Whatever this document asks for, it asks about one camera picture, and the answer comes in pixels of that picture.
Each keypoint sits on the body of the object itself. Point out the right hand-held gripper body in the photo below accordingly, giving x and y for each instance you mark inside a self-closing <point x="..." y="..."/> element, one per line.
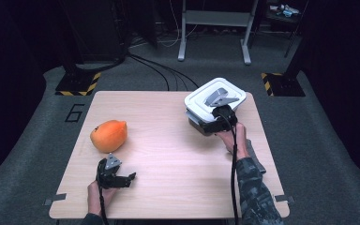
<point x="223" y="117"/>

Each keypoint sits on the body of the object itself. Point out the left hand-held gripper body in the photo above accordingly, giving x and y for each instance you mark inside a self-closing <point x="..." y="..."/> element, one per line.
<point x="107" y="175"/>

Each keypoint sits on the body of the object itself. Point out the brown transparent storage box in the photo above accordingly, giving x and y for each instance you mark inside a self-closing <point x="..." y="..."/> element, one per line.
<point x="195" y="120"/>

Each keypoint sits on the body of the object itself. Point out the orange plush toy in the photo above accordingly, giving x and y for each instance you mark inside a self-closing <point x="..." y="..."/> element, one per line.
<point x="109" y="136"/>

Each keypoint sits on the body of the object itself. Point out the person's left hand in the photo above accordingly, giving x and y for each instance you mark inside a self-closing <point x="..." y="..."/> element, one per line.
<point x="101" y="198"/>

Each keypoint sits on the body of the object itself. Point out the person's right hand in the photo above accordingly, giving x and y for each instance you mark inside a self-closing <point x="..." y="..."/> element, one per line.
<point x="236" y="142"/>

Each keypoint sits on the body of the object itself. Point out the grey tape strip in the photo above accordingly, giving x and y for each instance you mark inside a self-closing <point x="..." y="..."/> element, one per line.
<point x="286" y="198"/>
<point x="56" y="198"/>

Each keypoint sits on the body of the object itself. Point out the black stand base striped edge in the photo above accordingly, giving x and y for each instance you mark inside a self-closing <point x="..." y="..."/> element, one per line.
<point x="286" y="85"/>
<point x="76" y="83"/>

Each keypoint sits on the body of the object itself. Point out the dark shelf with clutter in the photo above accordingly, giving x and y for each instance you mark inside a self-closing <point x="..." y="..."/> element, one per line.
<point x="284" y="11"/>

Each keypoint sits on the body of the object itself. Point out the black cabinet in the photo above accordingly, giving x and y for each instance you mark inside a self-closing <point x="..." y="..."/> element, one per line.
<point x="93" y="28"/>

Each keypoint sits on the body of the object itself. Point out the white metal stand frame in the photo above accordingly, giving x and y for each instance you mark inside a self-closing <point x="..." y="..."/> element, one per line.
<point x="215" y="18"/>

